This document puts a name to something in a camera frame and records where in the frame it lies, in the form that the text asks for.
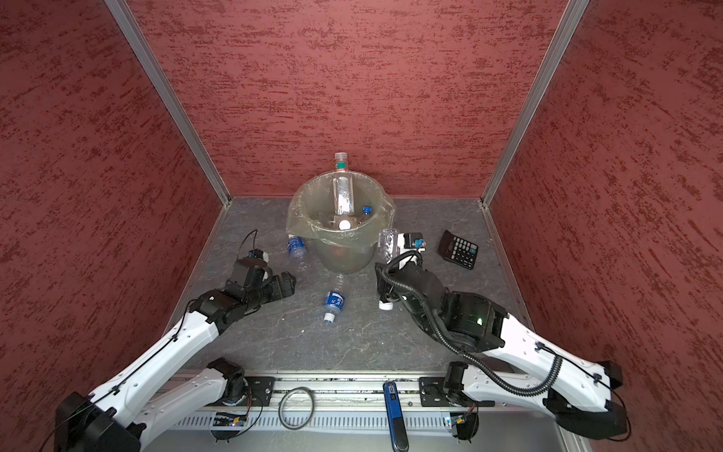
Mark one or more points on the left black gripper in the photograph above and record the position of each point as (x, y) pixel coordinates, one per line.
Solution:
(277, 293)

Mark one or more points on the right small circuit board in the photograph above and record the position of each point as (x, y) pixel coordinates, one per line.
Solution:
(457, 420)

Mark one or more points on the small circuit board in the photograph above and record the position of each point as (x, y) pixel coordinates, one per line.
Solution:
(227, 420)
(457, 420)

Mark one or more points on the red white label water bottle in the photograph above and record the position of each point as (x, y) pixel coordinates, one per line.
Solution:
(337, 222)

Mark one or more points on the long clear bottle blue label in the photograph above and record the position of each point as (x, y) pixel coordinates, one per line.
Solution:
(388, 250)

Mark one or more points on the left small circuit board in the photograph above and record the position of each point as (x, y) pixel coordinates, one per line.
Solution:
(227, 420)

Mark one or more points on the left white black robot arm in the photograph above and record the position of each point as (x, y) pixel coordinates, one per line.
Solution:
(126, 413)

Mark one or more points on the small blue label bottle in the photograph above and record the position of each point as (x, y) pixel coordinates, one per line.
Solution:
(335, 299)

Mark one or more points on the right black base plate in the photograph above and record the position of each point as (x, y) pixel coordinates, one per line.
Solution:
(439, 392)

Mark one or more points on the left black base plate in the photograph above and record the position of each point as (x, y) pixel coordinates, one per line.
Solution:
(260, 390)

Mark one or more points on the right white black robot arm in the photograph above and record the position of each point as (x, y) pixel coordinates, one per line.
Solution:
(500, 359)

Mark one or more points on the grey bin with plastic liner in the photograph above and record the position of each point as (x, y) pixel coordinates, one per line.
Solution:
(341, 214)

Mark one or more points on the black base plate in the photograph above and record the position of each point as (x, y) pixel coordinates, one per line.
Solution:
(439, 392)
(260, 390)

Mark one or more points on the blue label bottle cap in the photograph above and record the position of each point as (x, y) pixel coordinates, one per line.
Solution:
(298, 254)

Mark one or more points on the aluminium front rail frame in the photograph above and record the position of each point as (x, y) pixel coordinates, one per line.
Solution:
(354, 402)

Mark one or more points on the blue black handheld tool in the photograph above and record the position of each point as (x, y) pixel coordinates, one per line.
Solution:
(396, 424)

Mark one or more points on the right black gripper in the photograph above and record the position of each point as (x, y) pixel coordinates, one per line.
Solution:
(385, 288)

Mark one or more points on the black calculator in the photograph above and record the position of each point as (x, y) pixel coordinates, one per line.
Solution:
(458, 251)

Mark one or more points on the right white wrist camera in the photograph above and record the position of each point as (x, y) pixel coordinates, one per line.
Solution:
(411, 241)

